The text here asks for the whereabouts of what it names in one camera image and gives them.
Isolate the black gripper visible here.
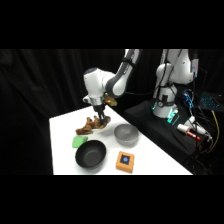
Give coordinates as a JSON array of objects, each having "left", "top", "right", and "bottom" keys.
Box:
[{"left": 92, "top": 102, "right": 107, "bottom": 119}]

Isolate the striped tiger plush toy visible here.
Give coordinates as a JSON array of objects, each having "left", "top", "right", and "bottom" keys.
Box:
[{"left": 92, "top": 114, "right": 112, "bottom": 130}]

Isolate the grey bowl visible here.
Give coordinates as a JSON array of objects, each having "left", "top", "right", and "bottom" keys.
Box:
[{"left": 113, "top": 123, "right": 140, "bottom": 147}]

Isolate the black bowl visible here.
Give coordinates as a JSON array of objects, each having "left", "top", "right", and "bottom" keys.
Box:
[{"left": 74, "top": 139, "right": 108, "bottom": 169}]

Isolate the brown moose plush toy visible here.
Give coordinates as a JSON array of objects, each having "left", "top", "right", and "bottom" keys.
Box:
[{"left": 75, "top": 116, "right": 96, "bottom": 136}]

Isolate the green foam block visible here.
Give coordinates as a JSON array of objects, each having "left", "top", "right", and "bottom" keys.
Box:
[{"left": 71, "top": 135, "right": 89, "bottom": 149}]

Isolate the black robot stand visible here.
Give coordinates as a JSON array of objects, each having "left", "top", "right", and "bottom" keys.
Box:
[{"left": 123, "top": 99, "right": 203, "bottom": 161}]

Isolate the orange block with blue dot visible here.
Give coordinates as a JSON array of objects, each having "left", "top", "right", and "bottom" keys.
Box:
[{"left": 115, "top": 150, "right": 135, "bottom": 174}]

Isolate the black curtain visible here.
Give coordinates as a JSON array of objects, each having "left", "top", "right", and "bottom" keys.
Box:
[{"left": 0, "top": 49, "right": 224, "bottom": 176}]

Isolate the green-lit control box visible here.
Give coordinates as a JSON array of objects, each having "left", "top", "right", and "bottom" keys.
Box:
[{"left": 167, "top": 108, "right": 180, "bottom": 126}]

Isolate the white and red cylinder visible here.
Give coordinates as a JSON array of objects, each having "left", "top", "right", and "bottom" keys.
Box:
[{"left": 176, "top": 123, "right": 202, "bottom": 141}]

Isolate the blue-lit keyboard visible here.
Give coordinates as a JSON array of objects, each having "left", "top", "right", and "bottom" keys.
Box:
[{"left": 199, "top": 92, "right": 222, "bottom": 110}]

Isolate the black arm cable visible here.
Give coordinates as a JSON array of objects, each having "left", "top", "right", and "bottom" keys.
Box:
[{"left": 124, "top": 84, "right": 164, "bottom": 98}]

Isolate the blue cable bundle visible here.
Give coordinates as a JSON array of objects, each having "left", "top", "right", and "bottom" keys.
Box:
[{"left": 181, "top": 89, "right": 196, "bottom": 110}]

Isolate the yellow cable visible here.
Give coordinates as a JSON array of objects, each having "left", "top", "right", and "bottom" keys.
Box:
[{"left": 205, "top": 109, "right": 221, "bottom": 153}]

